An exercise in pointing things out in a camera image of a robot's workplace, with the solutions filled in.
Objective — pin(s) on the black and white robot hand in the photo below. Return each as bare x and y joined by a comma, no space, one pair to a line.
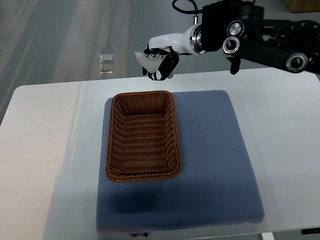
174,45

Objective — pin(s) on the white bear figurine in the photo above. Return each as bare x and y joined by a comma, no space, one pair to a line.
157,69

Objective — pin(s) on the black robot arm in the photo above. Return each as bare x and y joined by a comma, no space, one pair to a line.
239,28

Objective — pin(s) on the brown wicker basket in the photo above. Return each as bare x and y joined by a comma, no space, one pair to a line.
143,140

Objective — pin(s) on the metal floor socket plate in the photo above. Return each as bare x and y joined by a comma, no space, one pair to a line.
106,57

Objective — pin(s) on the wooden box corner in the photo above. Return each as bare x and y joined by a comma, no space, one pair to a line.
303,6

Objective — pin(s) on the blue fabric cushion mat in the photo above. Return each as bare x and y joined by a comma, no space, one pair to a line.
216,185

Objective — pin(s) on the black label tag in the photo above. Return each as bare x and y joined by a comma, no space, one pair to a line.
140,234

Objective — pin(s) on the black table edge clamp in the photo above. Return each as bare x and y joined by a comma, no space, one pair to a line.
310,231

